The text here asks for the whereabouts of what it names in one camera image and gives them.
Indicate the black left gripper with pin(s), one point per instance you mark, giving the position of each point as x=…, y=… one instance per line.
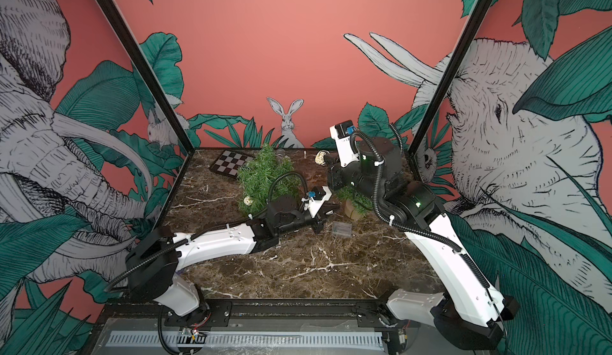
x=319, y=220

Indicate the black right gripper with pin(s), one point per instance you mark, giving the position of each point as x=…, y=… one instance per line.
x=337, y=172

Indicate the small green christmas tree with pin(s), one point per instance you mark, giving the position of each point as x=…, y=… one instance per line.
x=355, y=205

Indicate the large green christmas tree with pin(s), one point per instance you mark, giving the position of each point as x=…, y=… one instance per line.
x=257, y=176

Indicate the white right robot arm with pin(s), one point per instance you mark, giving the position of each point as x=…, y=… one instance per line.
x=470, y=313

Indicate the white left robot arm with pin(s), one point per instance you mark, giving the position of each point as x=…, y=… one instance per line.
x=153, y=268

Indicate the clear plastic box right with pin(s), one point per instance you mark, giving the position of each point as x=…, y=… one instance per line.
x=341, y=229

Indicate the brown checkered chess board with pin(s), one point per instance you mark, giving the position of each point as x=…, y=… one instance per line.
x=229, y=162

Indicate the white ventilation grille strip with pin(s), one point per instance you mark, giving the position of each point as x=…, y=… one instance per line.
x=226, y=339

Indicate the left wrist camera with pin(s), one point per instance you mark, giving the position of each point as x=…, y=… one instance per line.
x=316, y=198

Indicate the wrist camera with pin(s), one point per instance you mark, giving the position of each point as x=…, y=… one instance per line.
x=316, y=198
x=341, y=133

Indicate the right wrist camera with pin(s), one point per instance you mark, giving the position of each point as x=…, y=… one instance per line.
x=341, y=133

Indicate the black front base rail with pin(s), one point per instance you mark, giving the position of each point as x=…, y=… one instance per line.
x=296, y=309

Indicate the black right corner post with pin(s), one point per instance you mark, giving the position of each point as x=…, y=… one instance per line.
x=472, y=26

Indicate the black corner post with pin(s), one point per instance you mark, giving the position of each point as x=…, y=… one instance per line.
x=472, y=26
x=135, y=52

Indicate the black left corner post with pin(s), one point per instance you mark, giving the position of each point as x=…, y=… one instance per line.
x=135, y=52

